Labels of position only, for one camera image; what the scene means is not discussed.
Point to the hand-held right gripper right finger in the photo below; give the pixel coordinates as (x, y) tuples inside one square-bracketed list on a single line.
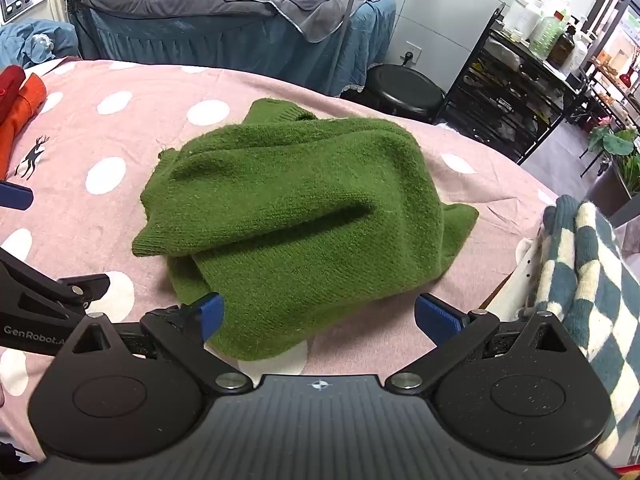
[(437, 317)]

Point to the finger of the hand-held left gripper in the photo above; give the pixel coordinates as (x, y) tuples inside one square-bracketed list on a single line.
[(75, 285), (15, 196)]

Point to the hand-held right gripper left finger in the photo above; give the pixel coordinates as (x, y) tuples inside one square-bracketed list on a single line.
[(212, 315)]

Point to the green knit sweater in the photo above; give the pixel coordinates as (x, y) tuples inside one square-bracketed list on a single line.
[(300, 200)]

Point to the orange-red cardigan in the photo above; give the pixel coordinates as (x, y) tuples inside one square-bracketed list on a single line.
[(20, 110)]

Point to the pink polka dot blanket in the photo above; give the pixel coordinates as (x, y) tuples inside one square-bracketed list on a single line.
[(75, 130)]

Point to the blue bedding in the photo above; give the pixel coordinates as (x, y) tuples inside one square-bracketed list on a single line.
[(25, 40)]

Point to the checkered green white blanket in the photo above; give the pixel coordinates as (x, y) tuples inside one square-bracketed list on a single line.
[(590, 270)]

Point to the grey planter box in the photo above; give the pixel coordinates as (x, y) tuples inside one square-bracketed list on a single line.
[(612, 200)]

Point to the black shelf trolley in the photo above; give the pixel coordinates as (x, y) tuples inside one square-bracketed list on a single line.
[(500, 105)]

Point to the black round stool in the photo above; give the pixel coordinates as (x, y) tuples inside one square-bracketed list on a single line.
[(405, 90)]

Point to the bed with blue skirt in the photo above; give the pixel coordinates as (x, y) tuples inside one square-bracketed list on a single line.
[(200, 40)]

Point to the green potted plant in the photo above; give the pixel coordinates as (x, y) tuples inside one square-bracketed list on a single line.
[(617, 142)]

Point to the group of bottles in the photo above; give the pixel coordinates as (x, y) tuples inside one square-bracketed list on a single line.
[(547, 35)]

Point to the wooden display shelf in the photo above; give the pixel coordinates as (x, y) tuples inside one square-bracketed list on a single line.
[(615, 60)]

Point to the grey towel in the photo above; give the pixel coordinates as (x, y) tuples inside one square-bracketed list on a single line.
[(325, 5)]

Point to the white plastic frame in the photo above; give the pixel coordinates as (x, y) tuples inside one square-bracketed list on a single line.
[(525, 270)]

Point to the wall outlet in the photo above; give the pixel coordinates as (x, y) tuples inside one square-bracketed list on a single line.
[(413, 53)]

